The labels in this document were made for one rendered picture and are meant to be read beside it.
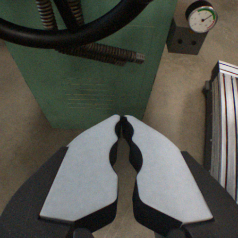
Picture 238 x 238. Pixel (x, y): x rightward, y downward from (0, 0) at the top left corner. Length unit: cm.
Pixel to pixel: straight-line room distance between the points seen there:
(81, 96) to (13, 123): 51
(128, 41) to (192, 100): 72
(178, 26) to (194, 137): 68
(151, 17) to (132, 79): 22
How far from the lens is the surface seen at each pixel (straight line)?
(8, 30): 30
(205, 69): 135
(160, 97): 108
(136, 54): 41
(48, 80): 66
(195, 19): 42
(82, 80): 63
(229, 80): 101
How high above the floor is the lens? 85
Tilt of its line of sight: 62 degrees down
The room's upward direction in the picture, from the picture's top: 4 degrees clockwise
